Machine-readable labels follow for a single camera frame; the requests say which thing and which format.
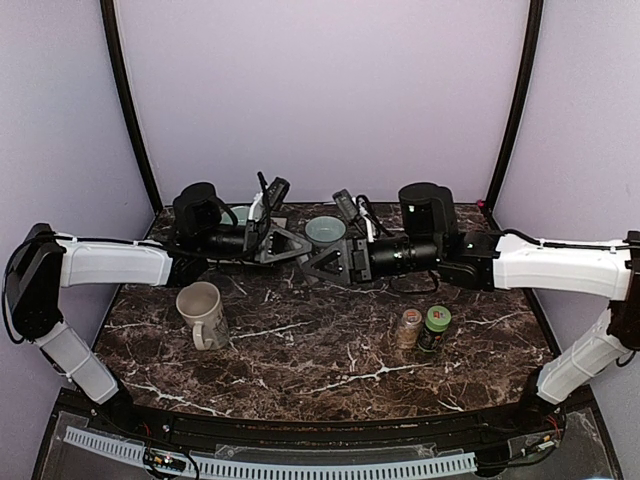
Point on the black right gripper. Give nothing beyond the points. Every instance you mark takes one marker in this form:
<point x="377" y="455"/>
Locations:
<point x="357" y="251"/>

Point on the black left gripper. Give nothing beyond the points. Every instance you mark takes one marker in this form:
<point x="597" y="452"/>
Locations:
<point x="260" y="242"/>

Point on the green lid pill bottle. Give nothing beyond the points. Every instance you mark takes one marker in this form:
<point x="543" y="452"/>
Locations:
<point x="437" y="321"/>

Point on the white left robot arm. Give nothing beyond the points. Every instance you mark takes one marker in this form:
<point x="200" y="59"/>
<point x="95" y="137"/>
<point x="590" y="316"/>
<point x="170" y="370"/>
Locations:
<point x="205" y="230"/>

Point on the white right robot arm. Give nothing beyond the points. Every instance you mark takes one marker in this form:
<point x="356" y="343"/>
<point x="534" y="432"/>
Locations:
<point x="504" y="260"/>

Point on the light blue ribbed bowl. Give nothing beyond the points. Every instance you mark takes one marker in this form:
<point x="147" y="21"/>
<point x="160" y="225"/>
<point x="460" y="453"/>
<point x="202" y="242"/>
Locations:
<point x="323" y="231"/>

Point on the square floral ceramic plate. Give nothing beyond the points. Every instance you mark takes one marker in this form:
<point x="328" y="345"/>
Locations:
<point x="278" y="229"/>

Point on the small celadon bowl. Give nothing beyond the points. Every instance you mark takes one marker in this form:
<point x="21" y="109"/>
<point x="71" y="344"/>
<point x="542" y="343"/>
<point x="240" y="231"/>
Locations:
<point x="241" y="212"/>

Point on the clear bottle yellow capsules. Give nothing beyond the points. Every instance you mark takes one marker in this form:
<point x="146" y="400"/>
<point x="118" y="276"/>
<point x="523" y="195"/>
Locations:
<point x="408" y="329"/>

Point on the beige ceramic mug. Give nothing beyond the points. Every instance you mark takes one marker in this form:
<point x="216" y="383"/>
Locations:
<point x="200" y="305"/>

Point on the white slotted cable duct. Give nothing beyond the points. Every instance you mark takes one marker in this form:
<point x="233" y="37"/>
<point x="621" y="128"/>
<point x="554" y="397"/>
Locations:
<point x="254" y="463"/>

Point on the black front rail base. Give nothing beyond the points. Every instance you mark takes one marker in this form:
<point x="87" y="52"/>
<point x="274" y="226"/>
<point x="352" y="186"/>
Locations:
<point x="570" y="444"/>

